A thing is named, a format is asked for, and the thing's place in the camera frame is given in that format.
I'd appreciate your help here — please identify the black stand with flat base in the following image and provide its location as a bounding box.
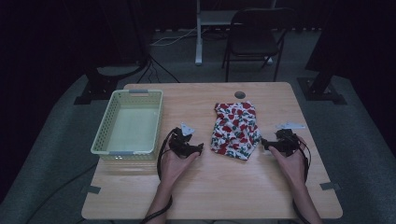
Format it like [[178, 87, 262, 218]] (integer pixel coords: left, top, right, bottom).
[[73, 0, 149, 105]]

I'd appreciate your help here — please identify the grey tape piece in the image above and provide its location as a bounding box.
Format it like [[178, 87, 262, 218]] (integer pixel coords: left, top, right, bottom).
[[319, 181, 343, 191], [80, 185, 103, 195]]

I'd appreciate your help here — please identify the person's right hand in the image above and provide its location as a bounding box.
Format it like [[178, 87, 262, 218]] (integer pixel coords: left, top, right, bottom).
[[268, 135, 308, 191]]

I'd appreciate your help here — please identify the black post with square base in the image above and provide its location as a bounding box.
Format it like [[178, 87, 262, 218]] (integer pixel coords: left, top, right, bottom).
[[296, 0, 348, 105]]

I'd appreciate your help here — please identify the pale green plastic basket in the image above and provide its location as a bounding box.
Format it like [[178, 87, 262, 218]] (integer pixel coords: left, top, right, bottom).
[[90, 89, 164, 161]]

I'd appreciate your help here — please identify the white metal desk frame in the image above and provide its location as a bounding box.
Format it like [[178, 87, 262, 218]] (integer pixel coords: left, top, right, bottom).
[[194, 0, 277, 66]]

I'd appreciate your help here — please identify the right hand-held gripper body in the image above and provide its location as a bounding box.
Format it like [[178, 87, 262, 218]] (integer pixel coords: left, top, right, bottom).
[[274, 121, 307, 157]]

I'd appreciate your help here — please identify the black floor cable at stand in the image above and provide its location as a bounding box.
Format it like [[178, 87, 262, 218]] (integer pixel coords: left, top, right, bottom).
[[135, 55, 181, 84]]

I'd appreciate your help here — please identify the black folding chair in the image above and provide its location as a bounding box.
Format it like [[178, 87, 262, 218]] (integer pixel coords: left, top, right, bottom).
[[221, 7, 296, 83]]

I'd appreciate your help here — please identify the white red rose print cloth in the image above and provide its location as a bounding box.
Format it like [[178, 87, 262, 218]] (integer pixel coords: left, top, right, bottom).
[[209, 101, 263, 161]]

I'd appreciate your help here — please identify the white floor cable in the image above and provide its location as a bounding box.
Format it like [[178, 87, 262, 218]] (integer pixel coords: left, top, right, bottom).
[[150, 27, 208, 48]]

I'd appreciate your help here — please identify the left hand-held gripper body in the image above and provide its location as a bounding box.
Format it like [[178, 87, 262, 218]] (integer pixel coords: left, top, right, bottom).
[[169, 121, 200, 159]]

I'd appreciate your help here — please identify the long black floor cable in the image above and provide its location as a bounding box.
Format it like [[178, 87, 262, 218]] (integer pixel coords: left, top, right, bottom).
[[23, 161, 99, 224]]

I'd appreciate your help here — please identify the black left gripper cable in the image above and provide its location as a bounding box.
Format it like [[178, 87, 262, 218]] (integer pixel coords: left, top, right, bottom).
[[139, 128, 181, 224]]

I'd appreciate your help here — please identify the person's left hand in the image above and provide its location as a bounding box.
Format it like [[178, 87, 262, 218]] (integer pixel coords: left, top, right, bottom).
[[159, 136, 201, 189]]

